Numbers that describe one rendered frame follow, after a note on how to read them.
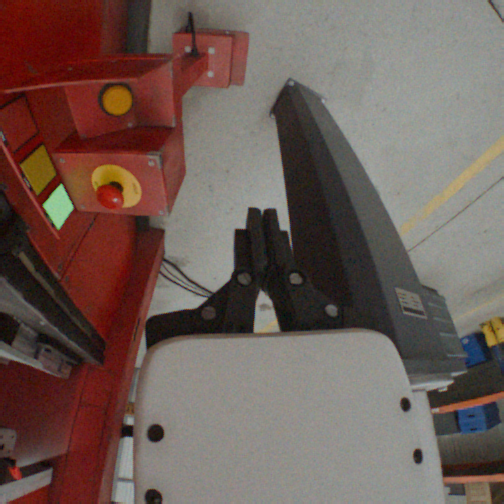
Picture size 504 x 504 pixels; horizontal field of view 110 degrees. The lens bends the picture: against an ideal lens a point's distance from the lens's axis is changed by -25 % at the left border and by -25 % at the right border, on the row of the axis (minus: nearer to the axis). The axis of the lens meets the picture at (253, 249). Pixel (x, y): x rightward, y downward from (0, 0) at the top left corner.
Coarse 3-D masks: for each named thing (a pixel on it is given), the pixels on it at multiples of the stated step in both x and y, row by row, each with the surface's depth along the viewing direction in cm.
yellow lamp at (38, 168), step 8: (40, 152) 23; (32, 160) 22; (40, 160) 23; (48, 160) 24; (24, 168) 21; (32, 168) 22; (40, 168) 23; (48, 168) 25; (32, 176) 22; (40, 176) 23; (48, 176) 25; (32, 184) 22; (40, 184) 24
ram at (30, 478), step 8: (32, 464) 56; (40, 464) 59; (8, 472) 42; (24, 472) 47; (32, 472) 50; (40, 472) 53; (48, 472) 57; (8, 480) 38; (16, 480) 40; (24, 480) 43; (32, 480) 47; (0, 488) 33; (8, 488) 36; (16, 488) 39; (40, 488) 50; (48, 488) 55; (24, 496) 41; (32, 496) 45; (40, 496) 49
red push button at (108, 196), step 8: (112, 184) 28; (120, 184) 29; (96, 192) 27; (104, 192) 27; (112, 192) 27; (120, 192) 28; (104, 200) 28; (112, 200) 28; (120, 200) 28; (112, 208) 29
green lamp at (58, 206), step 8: (56, 192) 27; (64, 192) 29; (48, 200) 26; (56, 200) 27; (64, 200) 29; (48, 208) 26; (56, 208) 27; (64, 208) 29; (72, 208) 31; (56, 216) 28; (64, 216) 29; (56, 224) 28
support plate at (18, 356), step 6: (0, 342) 21; (0, 348) 21; (6, 348) 22; (12, 348) 23; (0, 354) 27; (6, 354) 24; (12, 354) 23; (18, 354) 25; (24, 354) 26; (18, 360) 27; (24, 360) 26; (30, 360) 27; (36, 360) 29; (36, 366) 29
